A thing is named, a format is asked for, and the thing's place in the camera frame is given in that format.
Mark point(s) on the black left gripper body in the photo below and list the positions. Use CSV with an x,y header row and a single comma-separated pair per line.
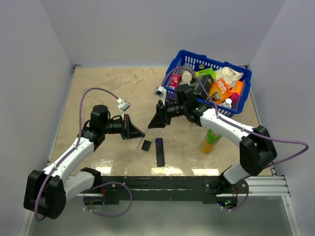
x,y
125,127

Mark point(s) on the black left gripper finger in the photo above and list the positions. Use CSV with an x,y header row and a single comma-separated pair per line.
x,y
135,136
132,129

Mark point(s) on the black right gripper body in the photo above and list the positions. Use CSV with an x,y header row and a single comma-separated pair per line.
x,y
169,111

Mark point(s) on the thin clear-handled screwdriver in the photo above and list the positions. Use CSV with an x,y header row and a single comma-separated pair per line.
x,y
141,140

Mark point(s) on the black battery cover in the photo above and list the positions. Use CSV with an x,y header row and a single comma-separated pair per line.
x,y
146,145

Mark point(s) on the black remote control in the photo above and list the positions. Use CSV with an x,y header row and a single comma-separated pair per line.
x,y
159,154

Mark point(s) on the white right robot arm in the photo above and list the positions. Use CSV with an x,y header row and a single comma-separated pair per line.
x,y
255,147

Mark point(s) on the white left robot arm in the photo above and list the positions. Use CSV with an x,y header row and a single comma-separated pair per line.
x,y
48,191

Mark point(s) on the pink small box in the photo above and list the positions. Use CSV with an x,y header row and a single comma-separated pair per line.
x,y
174,81

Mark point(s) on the grey white-capped bottle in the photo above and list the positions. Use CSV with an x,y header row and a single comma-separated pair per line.
x,y
186,73

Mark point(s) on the black and green box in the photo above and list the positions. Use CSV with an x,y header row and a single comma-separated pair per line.
x,y
206,77

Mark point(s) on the orange razor box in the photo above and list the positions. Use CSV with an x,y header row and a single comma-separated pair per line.
x,y
220,91

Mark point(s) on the white pump bottle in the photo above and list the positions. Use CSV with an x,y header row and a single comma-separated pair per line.
x,y
228,103

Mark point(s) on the magenta box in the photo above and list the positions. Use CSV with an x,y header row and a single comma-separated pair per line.
x,y
234,97

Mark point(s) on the white crumpled bag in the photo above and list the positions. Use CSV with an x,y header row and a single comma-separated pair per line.
x,y
230,76

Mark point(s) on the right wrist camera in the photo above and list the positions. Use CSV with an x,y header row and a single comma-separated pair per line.
x,y
161,92

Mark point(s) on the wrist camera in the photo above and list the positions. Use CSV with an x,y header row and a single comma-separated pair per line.
x,y
161,92
123,106

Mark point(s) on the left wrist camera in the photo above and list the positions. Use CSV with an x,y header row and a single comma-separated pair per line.
x,y
123,106

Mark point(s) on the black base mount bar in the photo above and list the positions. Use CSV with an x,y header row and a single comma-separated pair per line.
x,y
165,188

